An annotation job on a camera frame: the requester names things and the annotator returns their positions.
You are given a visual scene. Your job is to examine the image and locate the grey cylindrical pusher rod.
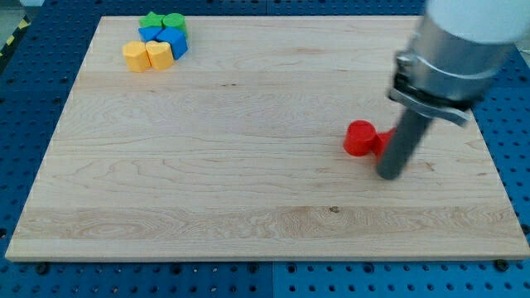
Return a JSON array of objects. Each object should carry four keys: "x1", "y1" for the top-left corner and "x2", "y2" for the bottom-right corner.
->
[{"x1": 376, "y1": 109, "x2": 432, "y2": 180}]

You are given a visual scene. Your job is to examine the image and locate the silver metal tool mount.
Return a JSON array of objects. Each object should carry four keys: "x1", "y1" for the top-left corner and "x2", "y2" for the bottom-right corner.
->
[{"x1": 388, "y1": 15, "x2": 512, "y2": 127}]

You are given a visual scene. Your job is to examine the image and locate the red angular block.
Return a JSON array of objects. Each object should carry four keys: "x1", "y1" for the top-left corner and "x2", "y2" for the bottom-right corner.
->
[{"x1": 371, "y1": 127, "x2": 396, "y2": 161}]

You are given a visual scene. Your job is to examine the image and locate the red cylinder block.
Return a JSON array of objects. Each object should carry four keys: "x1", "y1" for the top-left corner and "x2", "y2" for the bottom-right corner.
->
[{"x1": 343, "y1": 120, "x2": 377, "y2": 156}]

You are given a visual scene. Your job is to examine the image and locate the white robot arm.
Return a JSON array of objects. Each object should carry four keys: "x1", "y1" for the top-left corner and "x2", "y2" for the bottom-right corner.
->
[{"x1": 377, "y1": 0, "x2": 529, "y2": 180}]

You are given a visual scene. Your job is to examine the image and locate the light wooden board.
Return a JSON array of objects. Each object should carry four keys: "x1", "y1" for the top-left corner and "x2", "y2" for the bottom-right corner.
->
[{"x1": 6, "y1": 16, "x2": 529, "y2": 262}]

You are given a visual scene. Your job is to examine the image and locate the blue pentagon block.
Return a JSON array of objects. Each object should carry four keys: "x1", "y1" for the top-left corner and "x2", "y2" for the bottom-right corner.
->
[{"x1": 156, "y1": 27, "x2": 188, "y2": 60}]

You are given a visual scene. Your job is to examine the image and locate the yellow heart block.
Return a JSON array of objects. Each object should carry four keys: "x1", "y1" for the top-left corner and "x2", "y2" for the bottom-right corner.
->
[{"x1": 146, "y1": 41, "x2": 174, "y2": 70}]

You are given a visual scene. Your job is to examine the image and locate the green cylinder block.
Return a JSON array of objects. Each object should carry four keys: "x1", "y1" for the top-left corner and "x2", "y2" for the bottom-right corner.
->
[{"x1": 162, "y1": 12, "x2": 188, "y2": 36}]

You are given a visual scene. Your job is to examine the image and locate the blue flat block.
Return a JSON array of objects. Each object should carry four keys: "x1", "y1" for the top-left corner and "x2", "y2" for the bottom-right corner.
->
[{"x1": 137, "y1": 26, "x2": 163, "y2": 42}]

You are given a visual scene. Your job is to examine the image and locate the green star block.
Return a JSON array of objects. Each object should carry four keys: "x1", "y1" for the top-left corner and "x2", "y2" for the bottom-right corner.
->
[{"x1": 138, "y1": 12, "x2": 165, "y2": 28}]

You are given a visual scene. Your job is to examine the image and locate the yellow hexagon block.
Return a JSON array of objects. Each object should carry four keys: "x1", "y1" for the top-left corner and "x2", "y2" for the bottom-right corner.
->
[{"x1": 122, "y1": 41, "x2": 151, "y2": 72}]

